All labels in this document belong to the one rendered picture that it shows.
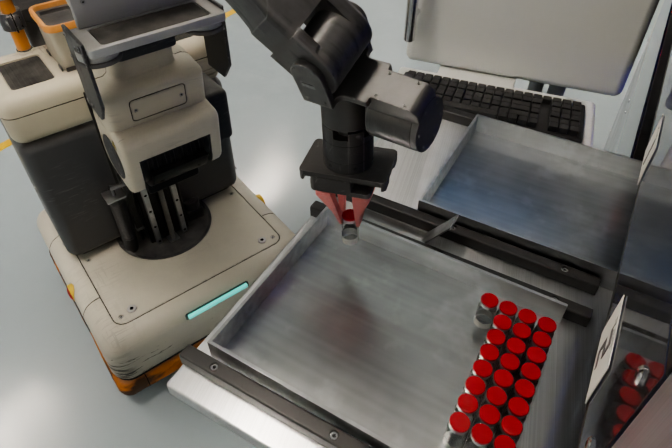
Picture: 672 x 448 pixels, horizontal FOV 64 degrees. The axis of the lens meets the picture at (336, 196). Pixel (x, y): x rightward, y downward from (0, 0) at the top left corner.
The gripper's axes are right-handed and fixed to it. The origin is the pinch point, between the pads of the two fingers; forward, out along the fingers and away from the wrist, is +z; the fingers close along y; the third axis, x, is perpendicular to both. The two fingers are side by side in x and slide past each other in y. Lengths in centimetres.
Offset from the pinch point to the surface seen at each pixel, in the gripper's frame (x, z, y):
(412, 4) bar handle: 67, -1, -5
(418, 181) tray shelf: 20.2, 9.0, 5.5
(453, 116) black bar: 38.5, 7.4, 8.4
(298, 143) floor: 136, 92, -65
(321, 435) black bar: -24.2, 7.5, 3.7
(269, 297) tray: -8.5, 8.5, -8.6
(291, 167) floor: 119, 93, -62
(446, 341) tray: -8.3, 9.5, 14.2
